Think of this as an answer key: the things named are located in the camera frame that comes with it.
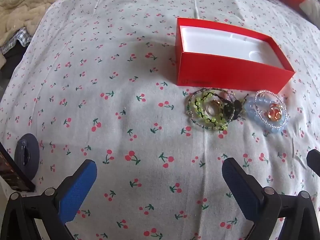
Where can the cream quilted blanket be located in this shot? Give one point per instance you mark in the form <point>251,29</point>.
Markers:
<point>27,2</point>

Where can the cherry print bedsheet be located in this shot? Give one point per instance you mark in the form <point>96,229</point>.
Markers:
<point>112,62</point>

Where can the black hair claw clip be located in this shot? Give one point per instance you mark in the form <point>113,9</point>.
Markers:
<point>228,108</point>

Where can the dark patterned phone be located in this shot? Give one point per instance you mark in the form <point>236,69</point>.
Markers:
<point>12,172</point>

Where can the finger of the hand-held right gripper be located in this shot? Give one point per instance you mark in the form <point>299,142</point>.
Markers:
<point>313,158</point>

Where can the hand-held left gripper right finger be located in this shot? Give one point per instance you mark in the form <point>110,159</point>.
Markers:
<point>240,192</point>

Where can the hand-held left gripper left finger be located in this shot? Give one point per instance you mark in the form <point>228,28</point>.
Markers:
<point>77,192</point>

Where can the red cardboard box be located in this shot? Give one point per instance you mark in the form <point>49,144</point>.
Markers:
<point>225,72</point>

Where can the dark round disc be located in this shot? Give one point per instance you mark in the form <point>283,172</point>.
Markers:
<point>30,152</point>

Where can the plaid cloth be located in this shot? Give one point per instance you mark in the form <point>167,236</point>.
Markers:
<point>17,38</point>

